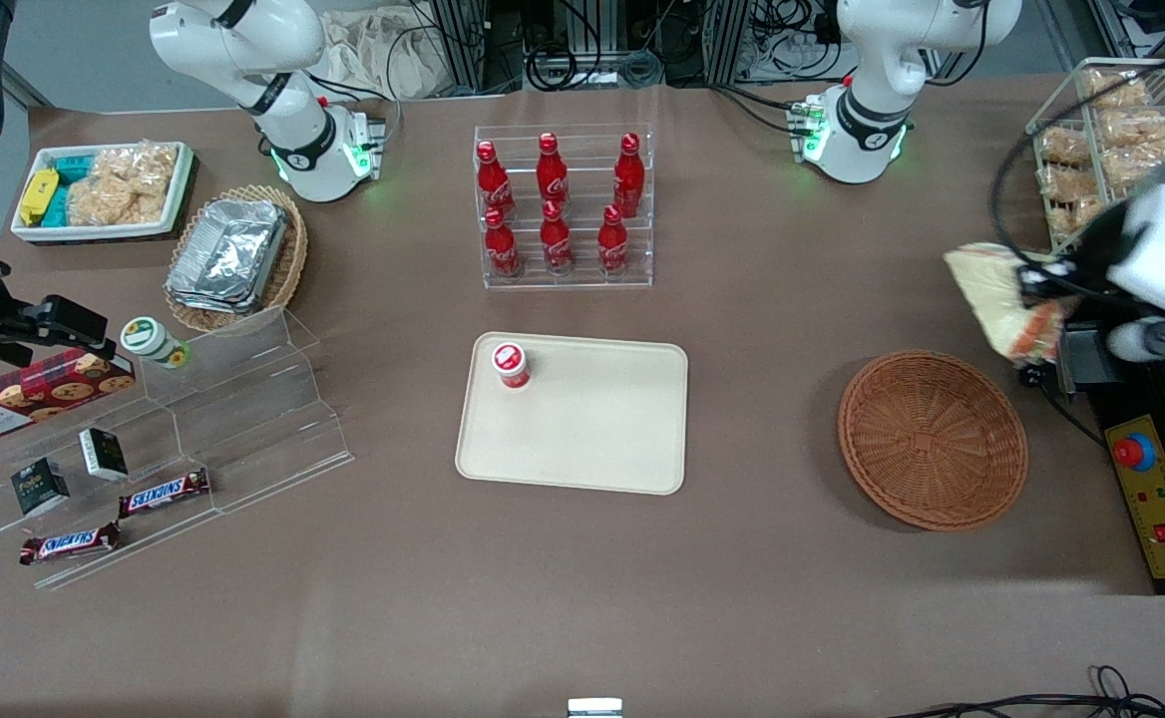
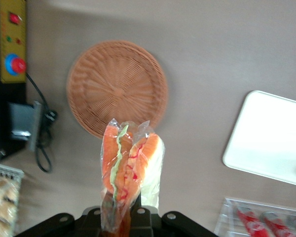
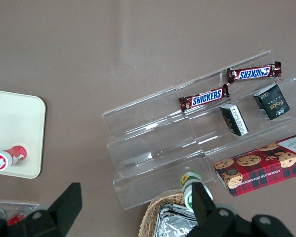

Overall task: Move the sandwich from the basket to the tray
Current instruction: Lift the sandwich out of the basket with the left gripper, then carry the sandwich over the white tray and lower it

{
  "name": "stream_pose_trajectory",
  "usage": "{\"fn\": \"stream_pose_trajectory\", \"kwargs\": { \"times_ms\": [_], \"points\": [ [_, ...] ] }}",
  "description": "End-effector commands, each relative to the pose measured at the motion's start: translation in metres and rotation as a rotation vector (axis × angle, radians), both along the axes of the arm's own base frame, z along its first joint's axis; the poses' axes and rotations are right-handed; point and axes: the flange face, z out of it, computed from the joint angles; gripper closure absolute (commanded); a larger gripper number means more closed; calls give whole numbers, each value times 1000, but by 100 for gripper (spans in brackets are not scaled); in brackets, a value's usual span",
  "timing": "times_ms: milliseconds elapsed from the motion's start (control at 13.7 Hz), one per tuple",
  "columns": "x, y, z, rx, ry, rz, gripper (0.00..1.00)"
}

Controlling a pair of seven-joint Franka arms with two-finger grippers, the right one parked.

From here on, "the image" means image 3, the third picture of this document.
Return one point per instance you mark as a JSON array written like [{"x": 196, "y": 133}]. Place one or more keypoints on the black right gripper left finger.
[{"x": 69, "y": 205}]

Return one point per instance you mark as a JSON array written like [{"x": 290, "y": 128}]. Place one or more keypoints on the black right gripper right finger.
[{"x": 201, "y": 205}]

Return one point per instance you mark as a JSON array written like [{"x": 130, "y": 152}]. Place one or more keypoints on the light oval wicker basket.
[{"x": 153, "y": 207}]

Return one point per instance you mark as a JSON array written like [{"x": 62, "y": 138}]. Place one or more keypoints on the beige plastic tray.
[{"x": 14, "y": 123}]

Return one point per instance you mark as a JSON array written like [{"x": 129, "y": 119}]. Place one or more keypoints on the green white yogurt bottle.
[{"x": 187, "y": 182}]

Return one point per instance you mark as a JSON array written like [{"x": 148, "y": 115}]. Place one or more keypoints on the stacked aluminium foil containers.
[{"x": 172, "y": 224}]

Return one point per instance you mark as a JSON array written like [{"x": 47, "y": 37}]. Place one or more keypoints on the clear acrylic bottle rack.
[{"x": 27, "y": 206}]

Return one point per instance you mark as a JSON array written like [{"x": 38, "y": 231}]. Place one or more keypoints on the red tartan cookie box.
[{"x": 261, "y": 168}]

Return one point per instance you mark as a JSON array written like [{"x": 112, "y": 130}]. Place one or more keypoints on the small red yogurt bottle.
[{"x": 7, "y": 158}]

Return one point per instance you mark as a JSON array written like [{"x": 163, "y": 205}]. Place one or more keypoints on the clear acrylic stepped stand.
[{"x": 150, "y": 138}]

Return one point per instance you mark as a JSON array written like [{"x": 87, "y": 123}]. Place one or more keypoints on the small black box white side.
[{"x": 235, "y": 119}]

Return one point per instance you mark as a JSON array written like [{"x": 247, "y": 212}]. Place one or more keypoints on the Snickers chocolate bar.
[
  {"x": 254, "y": 72},
  {"x": 204, "y": 97}
]

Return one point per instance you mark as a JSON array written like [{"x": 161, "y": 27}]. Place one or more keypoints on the small black box gold print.
[{"x": 273, "y": 102}]

